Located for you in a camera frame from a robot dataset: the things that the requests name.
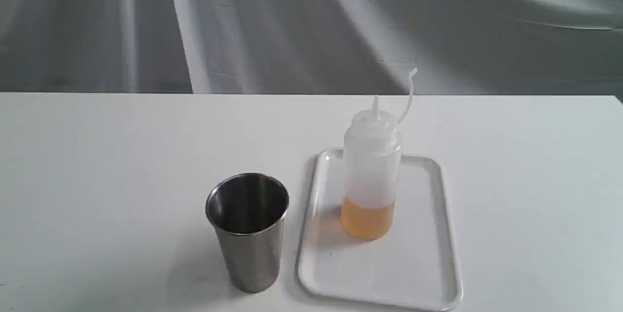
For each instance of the translucent plastic squeeze bottle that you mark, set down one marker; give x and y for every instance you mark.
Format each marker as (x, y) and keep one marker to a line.
(372, 155)

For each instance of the stainless steel cup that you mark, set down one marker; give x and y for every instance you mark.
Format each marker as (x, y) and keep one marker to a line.
(247, 212)

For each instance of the white rectangular plastic tray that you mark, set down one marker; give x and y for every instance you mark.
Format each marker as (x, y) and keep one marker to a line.
(414, 266)

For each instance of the grey fabric backdrop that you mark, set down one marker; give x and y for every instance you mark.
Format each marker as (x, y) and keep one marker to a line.
(532, 47)

